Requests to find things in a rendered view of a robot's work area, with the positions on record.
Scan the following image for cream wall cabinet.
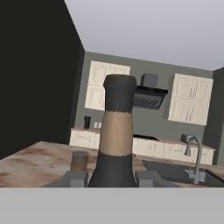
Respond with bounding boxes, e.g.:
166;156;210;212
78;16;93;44
84;59;131;112
167;73;214;127

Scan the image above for silver toaster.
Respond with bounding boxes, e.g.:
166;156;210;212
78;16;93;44
180;133;197;144

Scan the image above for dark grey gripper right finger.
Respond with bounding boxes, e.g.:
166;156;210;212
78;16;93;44
135;170;180;188

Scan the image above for dark liquor bottle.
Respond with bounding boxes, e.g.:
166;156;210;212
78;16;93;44
87;73;138;188

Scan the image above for black hob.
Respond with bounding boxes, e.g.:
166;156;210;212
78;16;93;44
132;133;160;142

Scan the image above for black coffee machine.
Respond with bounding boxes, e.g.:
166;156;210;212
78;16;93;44
83;115;92;130

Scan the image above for dark range hood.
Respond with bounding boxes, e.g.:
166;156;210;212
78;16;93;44
132;73;169;111

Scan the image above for dark sink basin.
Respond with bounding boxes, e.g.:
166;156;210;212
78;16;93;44
141;159;224;188

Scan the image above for cream base cabinet run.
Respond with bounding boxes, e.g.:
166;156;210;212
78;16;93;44
68;127;216;166

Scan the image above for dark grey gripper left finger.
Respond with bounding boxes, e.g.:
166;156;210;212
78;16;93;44
43;170;89;188

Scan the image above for silver tap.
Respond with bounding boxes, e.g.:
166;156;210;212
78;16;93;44
184;136;207;186

